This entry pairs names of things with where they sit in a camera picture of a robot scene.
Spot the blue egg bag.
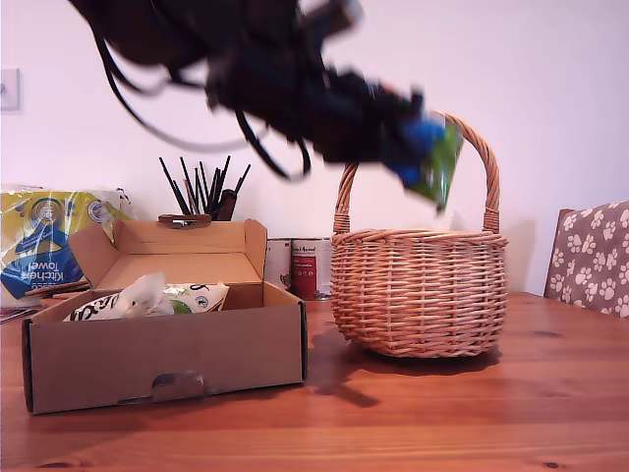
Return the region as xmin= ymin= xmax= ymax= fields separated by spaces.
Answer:
xmin=390 ymin=110 xmax=467 ymax=217

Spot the green egg bag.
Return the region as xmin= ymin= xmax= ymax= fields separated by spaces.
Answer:
xmin=161 ymin=280 xmax=231 ymax=316

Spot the white egg bag black script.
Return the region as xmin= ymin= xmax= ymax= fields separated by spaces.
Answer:
xmin=62 ymin=272 xmax=174 ymax=324

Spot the brown cardboard box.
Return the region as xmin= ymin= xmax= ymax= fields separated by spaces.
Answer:
xmin=21 ymin=213 xmax=310 ymax=416

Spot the red label tin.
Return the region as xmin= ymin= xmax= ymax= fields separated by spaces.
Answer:
xmin=291 ymin=238 xmax=333 ymax=301

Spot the grey white tin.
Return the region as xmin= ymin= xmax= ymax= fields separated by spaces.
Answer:
xmin=267 ymin=238 xmax=295 ymax=291

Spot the brown wooden stick holder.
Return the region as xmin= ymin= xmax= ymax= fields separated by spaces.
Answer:
xmin=219 ymin=189 xmax=238 ymax=222

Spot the paw print chair cover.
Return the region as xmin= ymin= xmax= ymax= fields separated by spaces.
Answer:
xmin=547 ymin=201 xmax=629 ymax=319

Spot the kitchen towel pack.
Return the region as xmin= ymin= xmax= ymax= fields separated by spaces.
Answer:
xmin=0 ymin=185 xmax=134 ymax=310

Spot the brown wooden coaster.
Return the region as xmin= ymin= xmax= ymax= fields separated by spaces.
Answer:
xmin=39 ymin=292 xmax=80 ymax=309
xmin=25 ymin=279 xmax=93 ymax=297

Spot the thick black cable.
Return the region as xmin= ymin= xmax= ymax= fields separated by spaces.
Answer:
xmin=233 ymin=108 xmax=314 ymax=183

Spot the woven wicker basket with handle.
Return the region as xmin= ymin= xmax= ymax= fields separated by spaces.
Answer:
xmin=329 ymin=110 xmax=510 ymax=359

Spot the thin black cable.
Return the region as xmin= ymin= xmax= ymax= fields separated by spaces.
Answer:
xmin=95 ymin=36 xmax=252 ymax=151

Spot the white wall light switch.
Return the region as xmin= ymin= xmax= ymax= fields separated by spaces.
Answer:
xmin=0 ymin=67 xmax=24 ymax=113

